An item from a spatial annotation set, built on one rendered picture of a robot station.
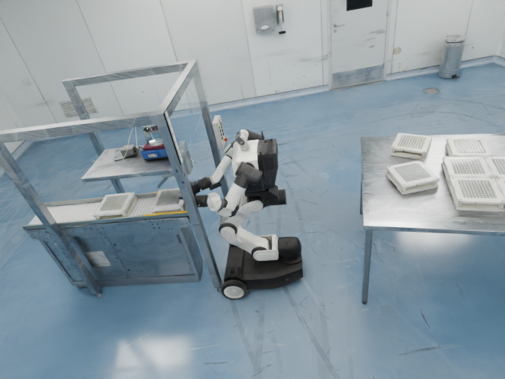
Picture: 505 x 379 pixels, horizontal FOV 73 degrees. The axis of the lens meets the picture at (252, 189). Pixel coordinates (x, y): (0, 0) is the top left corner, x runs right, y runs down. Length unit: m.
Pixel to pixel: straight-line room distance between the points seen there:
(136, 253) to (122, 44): 3.91
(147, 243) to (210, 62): 3.79
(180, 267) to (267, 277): 0.74
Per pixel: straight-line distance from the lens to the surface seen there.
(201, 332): 2.82
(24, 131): 2.45
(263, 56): 5.95
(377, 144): 2.95
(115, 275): 3.29
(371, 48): 6.34
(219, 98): 6.14
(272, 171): 2.22
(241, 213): 2.49
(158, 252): 2.90
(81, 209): 3.04
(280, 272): 2.78
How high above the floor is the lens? 2.31
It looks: 36 degrees down
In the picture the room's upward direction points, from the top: 11 degrees counter-clockwise
